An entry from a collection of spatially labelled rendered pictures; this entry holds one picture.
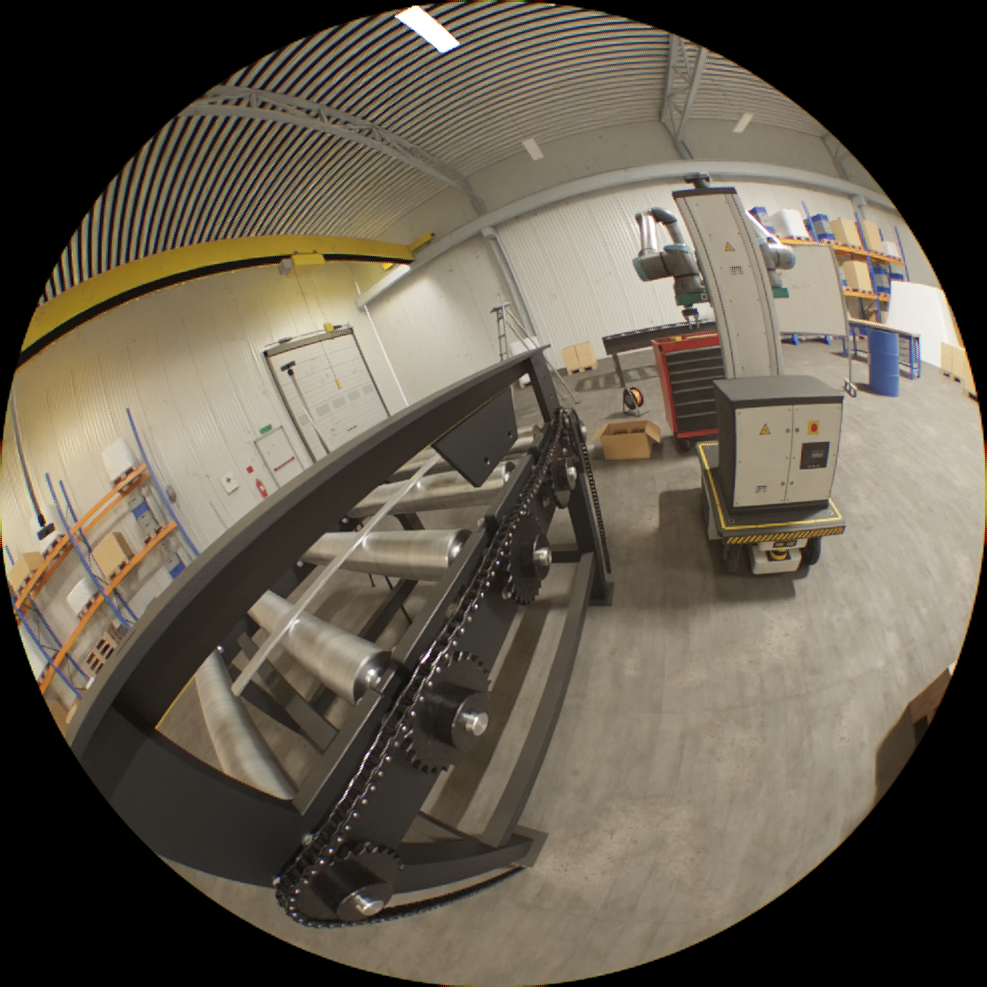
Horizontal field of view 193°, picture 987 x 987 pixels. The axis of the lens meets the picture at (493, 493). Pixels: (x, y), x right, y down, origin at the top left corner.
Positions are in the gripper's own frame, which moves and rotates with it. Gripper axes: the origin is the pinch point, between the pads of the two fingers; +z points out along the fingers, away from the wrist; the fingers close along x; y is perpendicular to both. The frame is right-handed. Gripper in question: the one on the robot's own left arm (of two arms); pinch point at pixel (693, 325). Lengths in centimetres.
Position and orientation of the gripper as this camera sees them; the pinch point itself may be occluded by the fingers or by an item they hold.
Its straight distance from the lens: 251.1
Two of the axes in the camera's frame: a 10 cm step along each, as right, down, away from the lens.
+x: -8.7, 1.2, 4.8
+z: 2.7, 9.3, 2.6
